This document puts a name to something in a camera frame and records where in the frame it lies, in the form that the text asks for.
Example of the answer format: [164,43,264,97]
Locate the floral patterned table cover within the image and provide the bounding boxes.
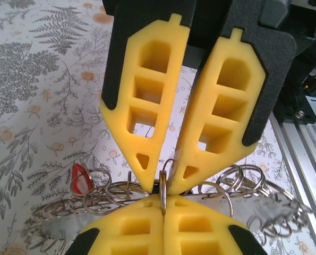
[0,0,307,255]

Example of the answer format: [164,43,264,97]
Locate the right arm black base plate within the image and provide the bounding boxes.
[277,92,316,125]

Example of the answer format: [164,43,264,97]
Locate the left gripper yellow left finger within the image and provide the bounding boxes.
[64,193,166,255]

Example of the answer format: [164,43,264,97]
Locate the red key tag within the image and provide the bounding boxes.
[71,163,94,197]

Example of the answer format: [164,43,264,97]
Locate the black key tag with key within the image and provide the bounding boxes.
[170,148,185,184]

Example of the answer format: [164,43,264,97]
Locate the metal disc with key rings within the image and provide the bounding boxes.
[27,158,314,255]

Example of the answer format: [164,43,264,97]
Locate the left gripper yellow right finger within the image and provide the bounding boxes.
[164,193,266,255]

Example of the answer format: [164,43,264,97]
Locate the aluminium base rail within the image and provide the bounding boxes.
[269,111,316,255]

